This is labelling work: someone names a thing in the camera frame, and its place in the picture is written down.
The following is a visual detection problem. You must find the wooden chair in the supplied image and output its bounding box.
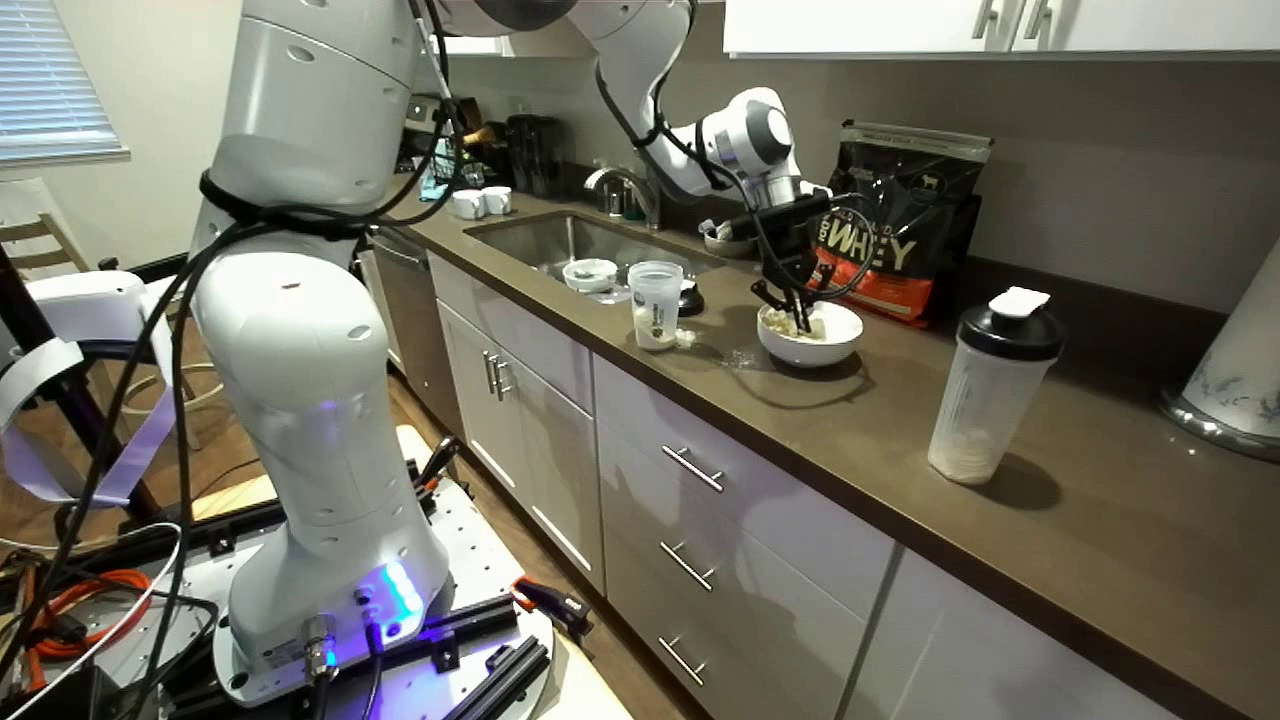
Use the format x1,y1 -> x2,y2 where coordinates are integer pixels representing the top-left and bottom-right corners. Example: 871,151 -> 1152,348
0,210 -> 95,285

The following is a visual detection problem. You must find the white base cabinet run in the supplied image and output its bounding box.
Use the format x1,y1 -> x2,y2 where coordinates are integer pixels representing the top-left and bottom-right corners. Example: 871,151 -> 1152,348
426,247 -> 1206,720

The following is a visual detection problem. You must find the stainless steel sink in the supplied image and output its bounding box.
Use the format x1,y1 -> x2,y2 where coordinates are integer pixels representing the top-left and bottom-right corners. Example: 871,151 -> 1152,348
465,206 -> 718,293

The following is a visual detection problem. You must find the white bowl with powder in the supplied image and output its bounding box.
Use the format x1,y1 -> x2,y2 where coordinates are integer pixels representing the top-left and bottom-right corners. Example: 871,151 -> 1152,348
753,295 -> 867,373

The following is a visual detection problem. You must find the black clamp bar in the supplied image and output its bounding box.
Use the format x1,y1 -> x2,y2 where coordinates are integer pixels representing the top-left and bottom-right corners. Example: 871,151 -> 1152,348
445,634 -> 557,720
396,591 -> 525,660

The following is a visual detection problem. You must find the clear plastic deli container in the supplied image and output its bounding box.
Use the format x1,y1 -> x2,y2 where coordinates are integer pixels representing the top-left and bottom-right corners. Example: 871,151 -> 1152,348
625,255 -> 691,355

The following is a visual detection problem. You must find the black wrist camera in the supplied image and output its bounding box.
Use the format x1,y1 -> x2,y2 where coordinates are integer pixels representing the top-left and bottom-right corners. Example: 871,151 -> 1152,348
770,188 -> 840,230

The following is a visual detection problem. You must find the white upper wall cabinet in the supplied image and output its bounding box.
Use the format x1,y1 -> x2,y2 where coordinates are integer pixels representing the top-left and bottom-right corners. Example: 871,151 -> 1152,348
722,0 -> 1280,62

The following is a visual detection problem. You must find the white dish in sink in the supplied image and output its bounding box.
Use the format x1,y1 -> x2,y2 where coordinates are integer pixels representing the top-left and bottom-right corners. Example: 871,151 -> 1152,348
560,255 -> 625,301

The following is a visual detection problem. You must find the metal robot mounting plate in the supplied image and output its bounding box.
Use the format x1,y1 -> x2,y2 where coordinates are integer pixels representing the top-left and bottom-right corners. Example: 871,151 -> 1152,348
172,424 -> 637,720

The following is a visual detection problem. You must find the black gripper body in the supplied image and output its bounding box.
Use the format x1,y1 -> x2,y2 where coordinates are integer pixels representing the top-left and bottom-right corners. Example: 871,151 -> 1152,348
756,210 -> 835,289

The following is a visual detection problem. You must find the orange cable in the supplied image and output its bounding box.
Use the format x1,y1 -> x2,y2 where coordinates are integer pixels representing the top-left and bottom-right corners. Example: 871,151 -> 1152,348
21,563 -> 162,670

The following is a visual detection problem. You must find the orange handled tool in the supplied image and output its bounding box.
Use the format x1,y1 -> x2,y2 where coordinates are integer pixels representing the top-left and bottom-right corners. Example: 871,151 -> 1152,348
513,571 -> 599,642

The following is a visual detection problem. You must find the white window blind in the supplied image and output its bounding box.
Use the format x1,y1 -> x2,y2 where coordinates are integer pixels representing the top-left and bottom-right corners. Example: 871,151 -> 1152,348
0,0 -> 131,167

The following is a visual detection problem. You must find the black coffee maker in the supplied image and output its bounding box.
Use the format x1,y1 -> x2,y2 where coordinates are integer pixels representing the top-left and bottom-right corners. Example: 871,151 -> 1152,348
499,110 -> 567,198

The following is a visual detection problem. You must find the black tripod leg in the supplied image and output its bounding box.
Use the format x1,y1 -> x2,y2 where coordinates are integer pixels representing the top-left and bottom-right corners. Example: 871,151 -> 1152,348
0,245 -> 172,530

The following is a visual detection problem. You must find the silver drawer bar handle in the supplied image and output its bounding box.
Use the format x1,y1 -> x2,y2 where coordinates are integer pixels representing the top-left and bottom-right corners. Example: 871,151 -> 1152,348
659,438 -> 733,496
651,630 -> 711,691
651,534 -> 725,597

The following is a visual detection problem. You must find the shaker bottle with black lid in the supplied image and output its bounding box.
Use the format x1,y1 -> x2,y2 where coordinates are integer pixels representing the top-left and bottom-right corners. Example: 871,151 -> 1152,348
923,285 -> 1072,487

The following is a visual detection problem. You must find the black whey protein bag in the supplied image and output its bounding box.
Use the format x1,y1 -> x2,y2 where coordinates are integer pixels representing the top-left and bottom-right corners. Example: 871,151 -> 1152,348
812,115 -> 997,330

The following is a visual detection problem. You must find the chrome kitchen faucet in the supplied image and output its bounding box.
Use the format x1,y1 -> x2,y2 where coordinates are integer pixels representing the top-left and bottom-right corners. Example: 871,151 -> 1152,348
580,158 -> 668,230

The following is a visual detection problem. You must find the white cable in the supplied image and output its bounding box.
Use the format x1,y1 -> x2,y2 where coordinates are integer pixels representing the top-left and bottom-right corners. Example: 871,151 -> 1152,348
0,515 -> 194,720

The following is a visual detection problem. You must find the white curved frame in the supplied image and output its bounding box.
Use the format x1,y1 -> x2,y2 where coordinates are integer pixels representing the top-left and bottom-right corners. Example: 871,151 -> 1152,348
0,262 -> 185,511

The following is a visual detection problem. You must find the dark dishwasher front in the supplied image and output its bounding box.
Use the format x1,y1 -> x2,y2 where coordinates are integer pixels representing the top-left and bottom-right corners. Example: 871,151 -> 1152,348
357,214 -> 465,436

